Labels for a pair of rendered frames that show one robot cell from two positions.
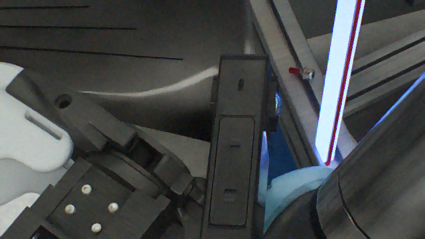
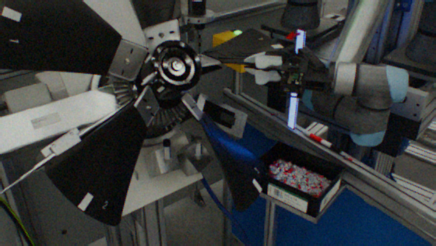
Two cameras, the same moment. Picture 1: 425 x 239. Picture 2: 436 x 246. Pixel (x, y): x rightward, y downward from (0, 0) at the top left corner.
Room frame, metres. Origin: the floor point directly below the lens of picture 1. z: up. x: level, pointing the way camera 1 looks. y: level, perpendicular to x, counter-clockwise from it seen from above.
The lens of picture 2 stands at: (-0.59, 0.56, 1.62)
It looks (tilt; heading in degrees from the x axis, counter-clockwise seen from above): 32 degrees down; 338
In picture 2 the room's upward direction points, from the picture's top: straight up
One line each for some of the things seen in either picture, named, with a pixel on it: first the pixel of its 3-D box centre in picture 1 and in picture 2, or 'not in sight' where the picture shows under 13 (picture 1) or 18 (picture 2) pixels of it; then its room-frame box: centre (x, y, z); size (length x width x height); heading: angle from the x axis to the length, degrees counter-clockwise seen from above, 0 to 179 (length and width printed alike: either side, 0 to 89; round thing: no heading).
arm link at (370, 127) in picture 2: not in sight; (363, 117); (0.09, -0.10, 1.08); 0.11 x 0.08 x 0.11; 18
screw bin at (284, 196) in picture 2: not in sight; (295, 177); (0.20, 0.00, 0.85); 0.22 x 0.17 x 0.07; 30
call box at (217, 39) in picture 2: not in sight; (237, 51); (0.69, -0.04, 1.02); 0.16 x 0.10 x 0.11; 15
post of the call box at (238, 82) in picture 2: not in sight; (237, 78); (0.69, -0.04, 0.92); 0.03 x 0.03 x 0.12; 15
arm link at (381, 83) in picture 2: not in sight; (379, 84); (0.07, -0.10, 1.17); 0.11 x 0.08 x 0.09; 51
